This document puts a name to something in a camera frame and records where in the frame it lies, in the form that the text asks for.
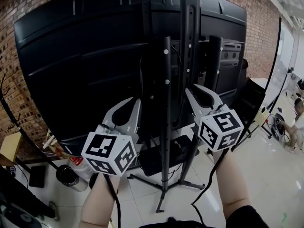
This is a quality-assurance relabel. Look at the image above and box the pale yellow box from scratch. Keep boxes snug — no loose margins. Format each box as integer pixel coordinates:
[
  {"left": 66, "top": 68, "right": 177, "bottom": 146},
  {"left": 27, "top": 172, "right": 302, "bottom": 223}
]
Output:
[{"left": 257, "top": 107, "right": 269, "bottom": 128}]

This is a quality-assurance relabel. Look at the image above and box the black office chair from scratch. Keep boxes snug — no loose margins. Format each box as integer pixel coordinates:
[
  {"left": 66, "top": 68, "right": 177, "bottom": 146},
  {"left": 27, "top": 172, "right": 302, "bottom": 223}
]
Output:
[{"left": 237, "top": 58, "right": 266, "bottom": 128}]

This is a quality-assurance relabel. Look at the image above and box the grey white machine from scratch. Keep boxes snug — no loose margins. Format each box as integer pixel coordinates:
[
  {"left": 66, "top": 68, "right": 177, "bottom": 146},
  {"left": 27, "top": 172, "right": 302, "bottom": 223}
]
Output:
[{"left": 0, "top": 198, "right": 42, "bottom": 228}]

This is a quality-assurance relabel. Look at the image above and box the black coat rack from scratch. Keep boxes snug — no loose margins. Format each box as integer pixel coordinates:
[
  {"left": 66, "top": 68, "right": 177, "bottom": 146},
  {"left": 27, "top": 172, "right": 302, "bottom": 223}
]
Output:
[{"left": 0, "top": 74, "right": 79, "bottom": 188}]

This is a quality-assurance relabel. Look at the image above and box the bundle of pale wooden hangers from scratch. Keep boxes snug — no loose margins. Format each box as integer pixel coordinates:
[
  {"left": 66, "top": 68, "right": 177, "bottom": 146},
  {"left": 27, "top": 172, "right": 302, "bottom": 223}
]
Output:
[{"left": 42, "top": 131, "right": 58, "bottom": 150}]

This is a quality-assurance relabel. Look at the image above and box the person's left forearm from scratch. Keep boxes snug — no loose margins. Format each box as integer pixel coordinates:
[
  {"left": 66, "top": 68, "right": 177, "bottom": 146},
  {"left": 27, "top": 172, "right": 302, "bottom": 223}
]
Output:
[{"left": 79, "top": 173, "right": 119, "bottom": 228}]

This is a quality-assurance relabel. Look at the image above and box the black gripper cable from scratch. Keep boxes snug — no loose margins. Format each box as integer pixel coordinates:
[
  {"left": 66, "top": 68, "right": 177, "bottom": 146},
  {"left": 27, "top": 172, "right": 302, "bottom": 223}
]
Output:
[
  {"left": 103, "top": 174, "right": 122, "bottom": 228},
  {"left": 191, "top": 148, "right": 228, "bottom": 228}
]

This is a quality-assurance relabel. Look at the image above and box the steel trash can black liner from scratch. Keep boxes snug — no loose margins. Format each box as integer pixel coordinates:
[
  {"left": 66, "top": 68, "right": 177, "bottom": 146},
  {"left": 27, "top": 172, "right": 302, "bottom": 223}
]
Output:
[{"left": 71, "top": 174, "right": 95, "bottom": 192}]

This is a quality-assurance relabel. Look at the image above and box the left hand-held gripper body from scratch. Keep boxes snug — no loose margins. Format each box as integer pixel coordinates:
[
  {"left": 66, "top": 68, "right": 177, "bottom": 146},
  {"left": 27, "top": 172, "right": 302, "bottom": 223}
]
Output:
[{"left": 81, "top": 124, "right": 139, "bottom": 178}]

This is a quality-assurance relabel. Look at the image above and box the yellow table black base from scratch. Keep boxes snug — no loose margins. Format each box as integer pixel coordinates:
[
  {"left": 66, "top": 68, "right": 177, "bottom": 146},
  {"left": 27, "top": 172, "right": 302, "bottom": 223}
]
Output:
[{"left": 0, "top": 134, "right": 46, "bottom": 189}]

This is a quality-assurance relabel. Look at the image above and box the large black television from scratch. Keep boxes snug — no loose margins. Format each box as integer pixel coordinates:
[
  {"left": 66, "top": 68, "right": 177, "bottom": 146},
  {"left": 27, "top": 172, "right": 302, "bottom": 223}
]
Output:
[{"left": 13, "top": 0, "right": 247, "bottom": 149}]

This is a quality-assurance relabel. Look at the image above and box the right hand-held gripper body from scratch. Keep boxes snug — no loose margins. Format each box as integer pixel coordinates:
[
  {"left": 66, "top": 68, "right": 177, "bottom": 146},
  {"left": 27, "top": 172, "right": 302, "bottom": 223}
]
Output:
[{"left": 193, "top": 103, "right": 245, "bottom": 153}]

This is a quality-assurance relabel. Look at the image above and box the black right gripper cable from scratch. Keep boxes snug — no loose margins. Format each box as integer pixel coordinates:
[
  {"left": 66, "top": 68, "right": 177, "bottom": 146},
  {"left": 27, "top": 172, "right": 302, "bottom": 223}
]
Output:
[{"left": 191, "top": 148, "right": 228, "bottom": 228}]

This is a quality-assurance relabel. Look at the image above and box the grey black device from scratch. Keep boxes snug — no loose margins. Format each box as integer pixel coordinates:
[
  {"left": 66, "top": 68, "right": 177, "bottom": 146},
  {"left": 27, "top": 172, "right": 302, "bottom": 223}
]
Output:
[{"left": 272, "top": 113, "right": 289, "bottom": 143}]

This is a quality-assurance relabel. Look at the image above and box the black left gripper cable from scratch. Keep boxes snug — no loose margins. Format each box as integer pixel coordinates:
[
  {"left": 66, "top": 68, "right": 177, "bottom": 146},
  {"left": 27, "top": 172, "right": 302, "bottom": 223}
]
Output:
[{"left": 103, "top": 174, "right": 122, "bottom": 228}]

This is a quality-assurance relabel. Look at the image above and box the person's right forearm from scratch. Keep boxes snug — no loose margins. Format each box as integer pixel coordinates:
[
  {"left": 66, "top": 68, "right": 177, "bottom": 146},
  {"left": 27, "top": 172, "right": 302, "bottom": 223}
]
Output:
[{"left": 212, "top": 148, "right": 251, "bottom": 220}]

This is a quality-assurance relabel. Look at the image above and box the smaller black television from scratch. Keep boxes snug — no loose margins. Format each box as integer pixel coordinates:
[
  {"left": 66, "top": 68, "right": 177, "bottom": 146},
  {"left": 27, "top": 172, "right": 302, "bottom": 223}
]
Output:
[{"left": 199, "top": 38, "right": 247, "bottom": 97}]

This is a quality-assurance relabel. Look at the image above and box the clear water bottle red cap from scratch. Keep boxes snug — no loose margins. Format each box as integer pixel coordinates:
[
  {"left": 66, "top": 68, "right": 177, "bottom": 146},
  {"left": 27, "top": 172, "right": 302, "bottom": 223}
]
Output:
[{"left": 71, "top": 157, "right": 95, "bottom": 182}]

